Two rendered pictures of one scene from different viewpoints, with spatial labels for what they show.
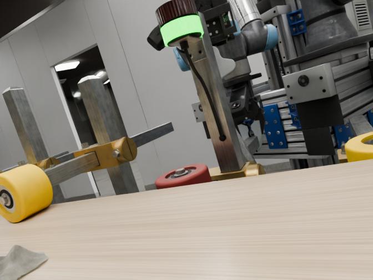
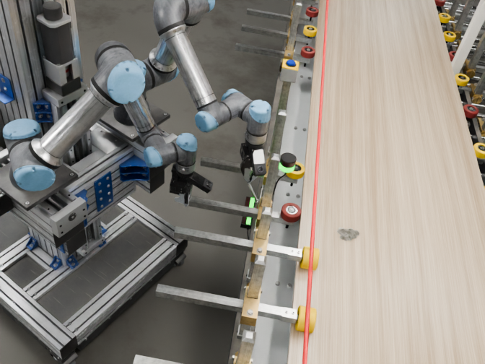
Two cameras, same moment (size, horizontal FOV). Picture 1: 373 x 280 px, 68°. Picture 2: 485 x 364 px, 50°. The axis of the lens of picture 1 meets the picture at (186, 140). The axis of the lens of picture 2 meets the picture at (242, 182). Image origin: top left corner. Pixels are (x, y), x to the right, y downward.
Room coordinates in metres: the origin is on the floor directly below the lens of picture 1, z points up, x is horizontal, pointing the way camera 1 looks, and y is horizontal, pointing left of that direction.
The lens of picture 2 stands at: (1.22, 1.19, 2.42)
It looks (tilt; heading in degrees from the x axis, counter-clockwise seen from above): 45 degrees down; 243
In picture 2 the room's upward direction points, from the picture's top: 9 degrees clockwise
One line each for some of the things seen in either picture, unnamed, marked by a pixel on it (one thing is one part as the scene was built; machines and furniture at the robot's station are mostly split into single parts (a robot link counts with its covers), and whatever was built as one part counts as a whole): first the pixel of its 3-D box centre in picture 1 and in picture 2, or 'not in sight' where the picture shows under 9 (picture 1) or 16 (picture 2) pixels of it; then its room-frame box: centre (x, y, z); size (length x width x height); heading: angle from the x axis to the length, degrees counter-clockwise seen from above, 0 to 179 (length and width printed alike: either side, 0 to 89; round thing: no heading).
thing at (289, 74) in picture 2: not in sight; (289, 71); (0.22, -0.51, 1.18); 0.07 x 0.07 x 0.08; 61
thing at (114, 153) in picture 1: (106, 154); (260, 244); (0.59, 0.18, 0.94); 0.14 x 0.06 x 0.05; 61
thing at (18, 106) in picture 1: (45, 178); (250, 301); (0.70, 0.38, 0.92); 0.04 x 0.04 x 0.48; 61
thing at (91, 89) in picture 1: (125, 185); (258, 251); (0.58, 0.16, 0.87); 0.04 x 0.04 x 0.48; 61
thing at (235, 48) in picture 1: (228, 43); (185, 149); (0.78, -0.19, 1.12); 0.09 x 0.08 x 0.11; 6
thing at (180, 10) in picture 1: (177, 14); (288, 159); (0.42, -0.04, 1.13); 0.06 x 0.06 x 0.02
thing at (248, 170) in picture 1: (224, 183); (265, 211); (0.47, -0.04, 0.84); 0.14 x 0.06 x 0.05; 61
